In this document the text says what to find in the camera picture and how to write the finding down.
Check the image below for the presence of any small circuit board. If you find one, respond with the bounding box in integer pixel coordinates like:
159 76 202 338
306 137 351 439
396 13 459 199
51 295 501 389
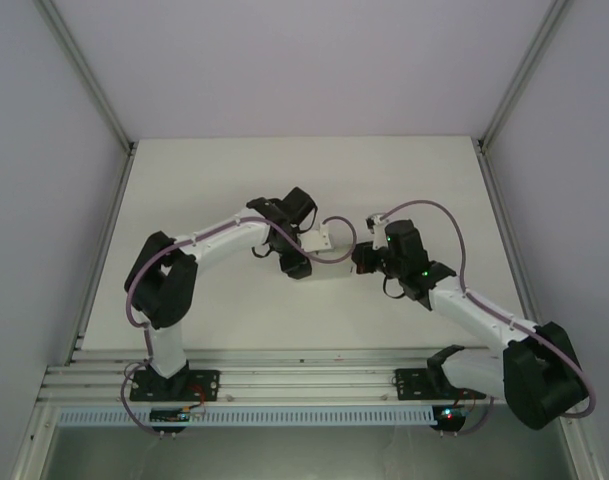
432 405 469 427
147 407 206 425

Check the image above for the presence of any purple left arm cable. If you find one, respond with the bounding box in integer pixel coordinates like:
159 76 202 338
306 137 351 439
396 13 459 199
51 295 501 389
119 214 356 441

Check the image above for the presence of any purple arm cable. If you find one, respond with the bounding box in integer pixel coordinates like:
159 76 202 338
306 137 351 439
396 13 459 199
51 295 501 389
119 214 356 441
378 199 600 439

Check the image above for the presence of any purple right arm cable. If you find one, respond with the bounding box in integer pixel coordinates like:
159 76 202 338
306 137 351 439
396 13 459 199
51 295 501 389
378 199 600 439

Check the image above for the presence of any aluminium table side rail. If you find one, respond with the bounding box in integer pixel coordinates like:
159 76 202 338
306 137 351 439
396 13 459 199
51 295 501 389
63 142 138 366
476 142 541 326

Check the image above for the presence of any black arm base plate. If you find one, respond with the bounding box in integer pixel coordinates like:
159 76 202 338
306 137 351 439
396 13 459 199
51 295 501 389
128 367 221 402
394 367 487 402

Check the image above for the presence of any aluminium mounting rail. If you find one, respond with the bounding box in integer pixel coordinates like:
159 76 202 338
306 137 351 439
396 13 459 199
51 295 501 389
38 349 510 404

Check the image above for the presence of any slotted light blue cable duct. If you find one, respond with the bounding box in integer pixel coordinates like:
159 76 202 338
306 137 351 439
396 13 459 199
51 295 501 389
58 405 435 427

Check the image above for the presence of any aluminium frame post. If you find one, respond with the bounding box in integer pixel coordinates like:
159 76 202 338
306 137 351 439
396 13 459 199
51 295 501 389
46 0 138 154
476 0 570 151

